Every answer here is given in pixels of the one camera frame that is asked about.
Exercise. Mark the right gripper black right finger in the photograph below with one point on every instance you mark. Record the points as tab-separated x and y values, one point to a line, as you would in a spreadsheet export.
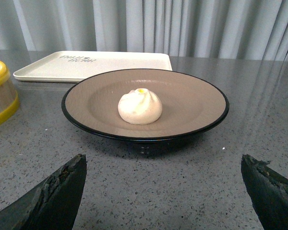
268	191

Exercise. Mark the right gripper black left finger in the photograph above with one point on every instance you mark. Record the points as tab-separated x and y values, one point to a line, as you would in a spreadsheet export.
52	204

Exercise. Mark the white steamed bun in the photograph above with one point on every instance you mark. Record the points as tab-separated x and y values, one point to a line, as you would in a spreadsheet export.
140	107

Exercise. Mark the brown plate with black rim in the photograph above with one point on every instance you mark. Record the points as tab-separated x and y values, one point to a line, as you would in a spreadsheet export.
191	106

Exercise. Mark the white rectangular bear tray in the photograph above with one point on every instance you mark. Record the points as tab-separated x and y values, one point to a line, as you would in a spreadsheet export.
75	66

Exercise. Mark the yellow rimmed wooden steamer basket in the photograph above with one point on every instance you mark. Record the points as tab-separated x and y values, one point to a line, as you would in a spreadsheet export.
9	100

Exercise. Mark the grey pleated curtain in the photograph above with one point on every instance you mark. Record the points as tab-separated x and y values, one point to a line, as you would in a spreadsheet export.
235	29

